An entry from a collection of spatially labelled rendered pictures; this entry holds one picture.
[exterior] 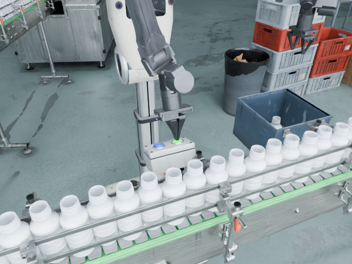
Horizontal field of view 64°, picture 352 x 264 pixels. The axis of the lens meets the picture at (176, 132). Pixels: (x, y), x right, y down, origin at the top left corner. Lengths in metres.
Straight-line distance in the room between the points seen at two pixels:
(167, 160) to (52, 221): 0.34
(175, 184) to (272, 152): 0.29
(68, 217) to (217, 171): 0.35
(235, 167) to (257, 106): 0.86
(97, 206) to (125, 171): 1.77
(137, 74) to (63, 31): 3.25
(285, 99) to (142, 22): 1.12
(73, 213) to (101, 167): 1.86
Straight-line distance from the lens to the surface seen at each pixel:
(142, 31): 0.71
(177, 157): 0.82
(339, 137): 0.96
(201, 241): 0.84
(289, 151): 0.84
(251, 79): 2.91
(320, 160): 0.95
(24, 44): 4.58
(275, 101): 1.63
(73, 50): 4.40
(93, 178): 2.42
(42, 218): 0.66
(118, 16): 1.07
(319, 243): 2.15
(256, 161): 0.77
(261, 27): 3.24
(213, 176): 0.72
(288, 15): 3.02
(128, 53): 1.11
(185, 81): 0.73
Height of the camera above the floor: 1.62
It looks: 35 degrees down
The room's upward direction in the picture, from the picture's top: straight up
